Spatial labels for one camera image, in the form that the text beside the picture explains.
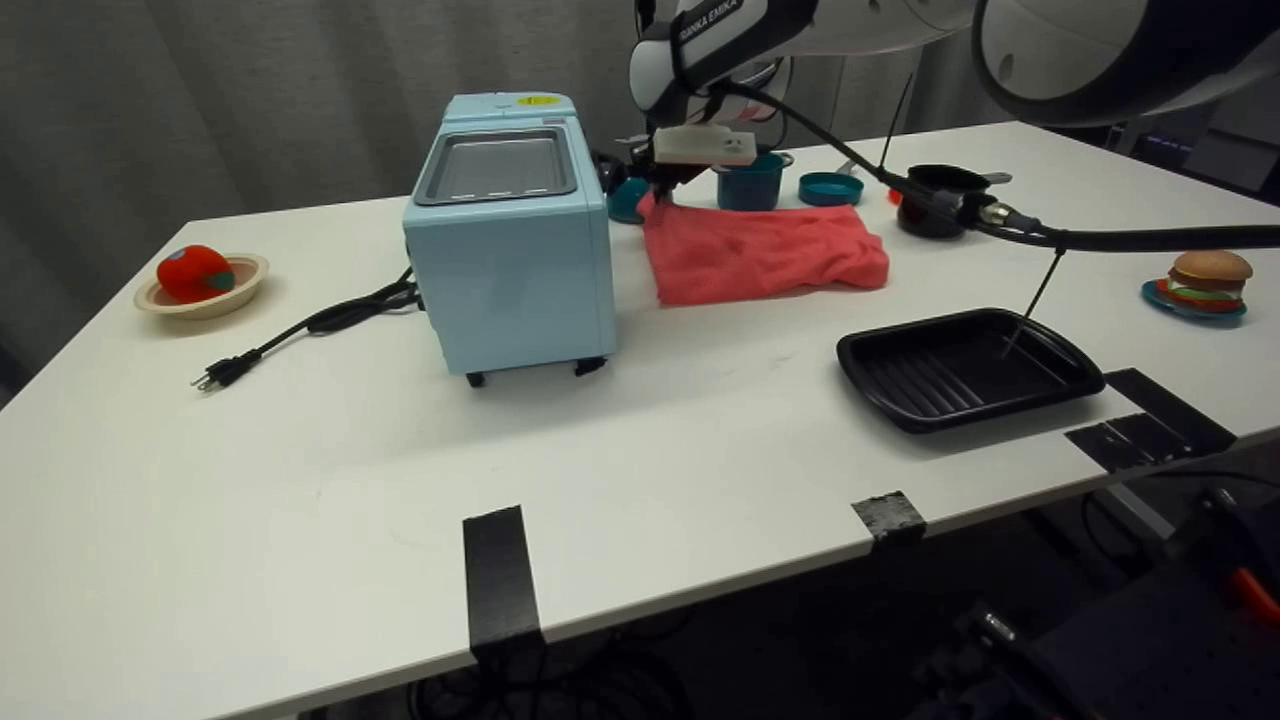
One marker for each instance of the black toy pot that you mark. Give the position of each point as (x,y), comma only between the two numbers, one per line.
(933,205)

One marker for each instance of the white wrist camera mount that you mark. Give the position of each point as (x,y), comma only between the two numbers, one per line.
(704,144)

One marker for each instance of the light blue toaster oven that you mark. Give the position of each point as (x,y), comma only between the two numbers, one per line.
(513,265)

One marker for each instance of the grey curtain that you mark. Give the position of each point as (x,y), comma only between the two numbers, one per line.
(265,95)

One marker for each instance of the red sweatshirt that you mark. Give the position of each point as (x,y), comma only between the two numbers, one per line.
(763,255)

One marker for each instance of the teal toy frying pan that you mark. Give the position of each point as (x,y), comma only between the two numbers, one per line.
(829,188)

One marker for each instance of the teal toy pot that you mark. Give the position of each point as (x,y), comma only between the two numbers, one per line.
(754,186)

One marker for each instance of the toy burger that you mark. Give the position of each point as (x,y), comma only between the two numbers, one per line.
(1205,277)

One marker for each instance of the long black tape strip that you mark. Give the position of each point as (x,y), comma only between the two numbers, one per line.
(1172,406)

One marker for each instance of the teal toy kettle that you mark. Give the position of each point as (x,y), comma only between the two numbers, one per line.
(627,202)

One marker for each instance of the plate with red fruit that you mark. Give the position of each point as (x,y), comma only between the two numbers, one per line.
(234,297)

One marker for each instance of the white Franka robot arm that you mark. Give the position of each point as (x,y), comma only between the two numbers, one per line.
(1093,55)

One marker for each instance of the black ribbed grill tray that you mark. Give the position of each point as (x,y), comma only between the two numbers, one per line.
(967,373)

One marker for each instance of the red toy tomato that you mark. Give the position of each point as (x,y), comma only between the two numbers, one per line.
(194,274)

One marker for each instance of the small black tape piece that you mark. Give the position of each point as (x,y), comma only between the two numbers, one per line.
(888,512)

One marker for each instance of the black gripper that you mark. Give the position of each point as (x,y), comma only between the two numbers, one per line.
(653,152)

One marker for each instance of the small teal plate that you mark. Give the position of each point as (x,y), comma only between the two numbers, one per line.
(1181,314)

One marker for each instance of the square black tape piece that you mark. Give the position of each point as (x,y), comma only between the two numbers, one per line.
(1148,438)
(1097,450)

